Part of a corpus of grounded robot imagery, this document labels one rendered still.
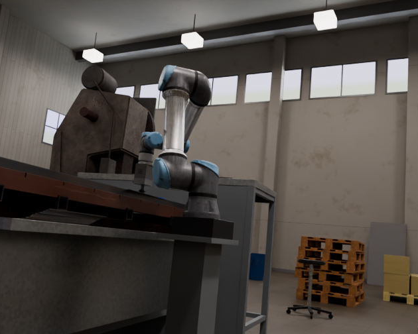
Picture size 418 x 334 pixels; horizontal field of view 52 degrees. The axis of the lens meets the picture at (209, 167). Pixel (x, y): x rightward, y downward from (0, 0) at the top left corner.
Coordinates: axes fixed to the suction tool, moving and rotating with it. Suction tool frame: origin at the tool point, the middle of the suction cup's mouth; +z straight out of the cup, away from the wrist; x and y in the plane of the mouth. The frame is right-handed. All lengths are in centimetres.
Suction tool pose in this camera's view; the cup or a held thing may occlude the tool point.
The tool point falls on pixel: (141, 194)
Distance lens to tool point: 221.2
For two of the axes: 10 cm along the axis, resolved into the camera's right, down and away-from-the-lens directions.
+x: 9.4, 0.4, -3.4
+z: -1.0, 9.8, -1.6
